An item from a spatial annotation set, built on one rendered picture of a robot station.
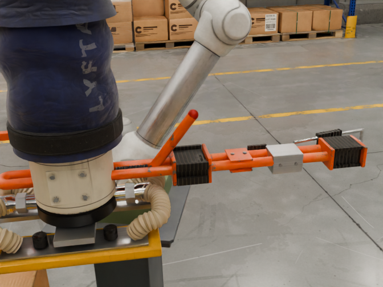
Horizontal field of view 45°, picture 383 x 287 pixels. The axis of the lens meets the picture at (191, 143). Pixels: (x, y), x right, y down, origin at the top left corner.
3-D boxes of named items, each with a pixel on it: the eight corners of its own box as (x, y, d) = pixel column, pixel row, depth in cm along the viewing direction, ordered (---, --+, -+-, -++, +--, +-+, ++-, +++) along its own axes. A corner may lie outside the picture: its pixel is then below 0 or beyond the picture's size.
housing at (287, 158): (272, 175, 102) (273, 156, 100) (263, 162, 108) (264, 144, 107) (302, 172, 103) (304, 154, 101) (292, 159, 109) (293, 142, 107)
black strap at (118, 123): (-2, 161, 83) (-7, 140, 82) (21, 117, 104) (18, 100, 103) (124, 151, 86) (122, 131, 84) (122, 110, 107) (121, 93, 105)
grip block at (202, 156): (173, 188, 98) (172, 163, 96) (168, 168, 107) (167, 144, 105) (212, 184, 99) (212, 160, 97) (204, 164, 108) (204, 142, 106)
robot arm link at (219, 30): (130, 185, 176) (140, 216, 157) (93, 168, 169) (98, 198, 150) (246, 10, 161) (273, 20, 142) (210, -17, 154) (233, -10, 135)
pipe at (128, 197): (-16, 255, 89) (-22, 230, 87) (11, 192, 112) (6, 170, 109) (160, 236, 93) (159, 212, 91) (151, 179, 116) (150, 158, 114)
